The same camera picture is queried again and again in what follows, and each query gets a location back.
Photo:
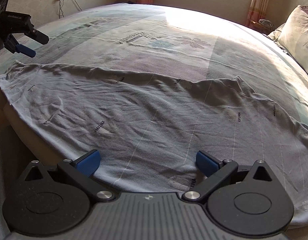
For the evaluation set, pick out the bed with patterned sheet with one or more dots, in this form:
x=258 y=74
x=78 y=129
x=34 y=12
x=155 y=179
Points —
x=144 y=42

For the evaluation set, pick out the folded grey cloth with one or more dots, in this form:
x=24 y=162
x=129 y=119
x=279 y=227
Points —
x=266 y=23

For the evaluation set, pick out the flat beige pillow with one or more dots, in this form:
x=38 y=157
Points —
x=275 y=36

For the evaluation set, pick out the large beige pillow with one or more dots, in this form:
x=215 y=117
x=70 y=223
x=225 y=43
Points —
x=298 y=40

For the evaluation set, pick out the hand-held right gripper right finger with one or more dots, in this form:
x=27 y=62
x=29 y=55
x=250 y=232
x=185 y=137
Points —
x=206 y=165

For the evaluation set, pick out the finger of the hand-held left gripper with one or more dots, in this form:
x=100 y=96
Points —
x=26 y=50
x=40 y=37

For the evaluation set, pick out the grey pants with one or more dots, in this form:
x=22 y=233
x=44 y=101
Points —
x=144 y=117

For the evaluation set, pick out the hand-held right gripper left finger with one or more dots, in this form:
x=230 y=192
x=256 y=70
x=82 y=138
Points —
x=89 y=162

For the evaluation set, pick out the wooden nightstand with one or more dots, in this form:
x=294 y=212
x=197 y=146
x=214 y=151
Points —
x=255 y=24

